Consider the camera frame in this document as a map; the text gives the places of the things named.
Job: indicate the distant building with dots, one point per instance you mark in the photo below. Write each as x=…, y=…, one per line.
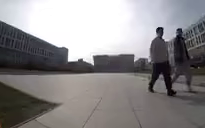
x=141, y=63

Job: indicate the grey concrete pavement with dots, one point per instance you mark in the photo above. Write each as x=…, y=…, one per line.
x=106, y=100

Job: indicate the grass strip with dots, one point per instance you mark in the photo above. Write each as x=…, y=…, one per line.
x=203, y=71

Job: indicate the low dark building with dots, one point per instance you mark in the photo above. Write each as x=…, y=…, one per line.
x=80, y=66

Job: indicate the white many-windowed building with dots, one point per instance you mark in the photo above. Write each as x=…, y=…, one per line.
x=203, y=33

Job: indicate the person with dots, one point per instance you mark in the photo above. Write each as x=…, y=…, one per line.
x=181, y=50
x=159, y=50

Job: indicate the wide flat-roofed building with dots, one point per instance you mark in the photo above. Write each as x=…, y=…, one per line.
x=113, y=63

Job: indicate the grass patch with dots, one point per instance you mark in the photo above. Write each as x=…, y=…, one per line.
x=10, y=103

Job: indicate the long dark building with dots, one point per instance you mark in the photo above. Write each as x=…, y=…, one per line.
x=16, y=46

